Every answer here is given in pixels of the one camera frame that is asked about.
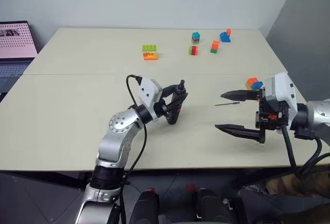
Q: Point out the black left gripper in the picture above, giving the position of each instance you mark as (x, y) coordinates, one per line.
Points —
(162, 109)

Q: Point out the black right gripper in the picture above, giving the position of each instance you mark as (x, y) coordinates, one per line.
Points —
(273, 115)

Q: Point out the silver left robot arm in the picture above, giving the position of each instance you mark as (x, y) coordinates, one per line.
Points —
(117, 141)

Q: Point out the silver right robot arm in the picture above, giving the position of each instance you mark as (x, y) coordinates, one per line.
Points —
(317, 114)

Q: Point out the orange green blue block cluster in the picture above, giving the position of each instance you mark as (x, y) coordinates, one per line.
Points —
(254, 83)

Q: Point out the green and orange block stack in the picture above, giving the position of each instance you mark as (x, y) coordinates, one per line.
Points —
(150, 53)

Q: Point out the green and red toy block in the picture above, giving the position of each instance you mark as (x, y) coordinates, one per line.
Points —
(193, 50)

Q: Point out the blue green red block tower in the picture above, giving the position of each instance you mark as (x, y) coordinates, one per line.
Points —
(196, 38)

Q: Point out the orange and green toy block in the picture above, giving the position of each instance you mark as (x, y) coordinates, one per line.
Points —
(214, 47)

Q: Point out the blue and orange toy block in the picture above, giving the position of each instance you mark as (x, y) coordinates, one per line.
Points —
(225, 37)

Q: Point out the brown mottled bag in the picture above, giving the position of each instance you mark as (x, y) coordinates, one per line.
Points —
(296, 185)

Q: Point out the dark rounded shape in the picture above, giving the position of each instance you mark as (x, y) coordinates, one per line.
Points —
(210, 206)
(144, 208)

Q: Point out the laptop with pink screen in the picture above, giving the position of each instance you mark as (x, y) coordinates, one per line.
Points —
(14, 40)

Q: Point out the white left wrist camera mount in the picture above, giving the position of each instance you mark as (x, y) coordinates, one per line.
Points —
(148, 89)

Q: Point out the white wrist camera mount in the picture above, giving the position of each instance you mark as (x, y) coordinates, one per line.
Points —
(279, 88)
(148, 89)

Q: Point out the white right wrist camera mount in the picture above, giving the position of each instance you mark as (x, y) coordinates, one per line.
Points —
(279, 88)

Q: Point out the black table frame bar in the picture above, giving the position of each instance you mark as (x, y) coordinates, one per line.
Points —
(51, 178)

